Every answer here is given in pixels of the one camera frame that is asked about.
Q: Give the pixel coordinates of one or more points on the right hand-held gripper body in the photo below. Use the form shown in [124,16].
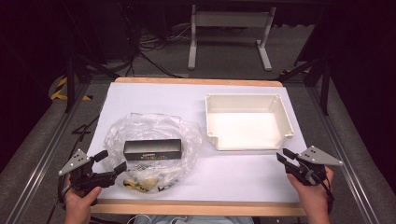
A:
[313,157]

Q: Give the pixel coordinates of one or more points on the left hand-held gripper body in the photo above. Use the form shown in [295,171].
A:
[81,179]

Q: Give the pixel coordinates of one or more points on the black rectangular box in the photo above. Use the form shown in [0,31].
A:
[152,150]

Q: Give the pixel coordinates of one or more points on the white plastic bin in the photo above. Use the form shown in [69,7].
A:
[246,129]

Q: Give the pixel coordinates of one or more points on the clear plastic bag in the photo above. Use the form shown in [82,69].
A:
[149,127]

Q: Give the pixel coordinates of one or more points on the person's left hand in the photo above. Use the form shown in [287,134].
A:
[77,207]

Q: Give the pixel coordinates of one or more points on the person's right hand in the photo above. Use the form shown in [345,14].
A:
[313,199]

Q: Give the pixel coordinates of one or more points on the yellow and black small parts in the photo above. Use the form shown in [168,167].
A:
[137,185]

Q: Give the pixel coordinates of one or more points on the white paper sheet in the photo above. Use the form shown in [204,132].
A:
[155,99]

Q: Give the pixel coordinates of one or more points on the black metal stand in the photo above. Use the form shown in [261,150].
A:
[323,81]
[71,84]

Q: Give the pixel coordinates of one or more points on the aluminium rail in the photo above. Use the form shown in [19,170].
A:
[345,155]
[43,155]

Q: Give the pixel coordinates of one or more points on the white metal table frame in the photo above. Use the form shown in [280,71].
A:
[230,19]

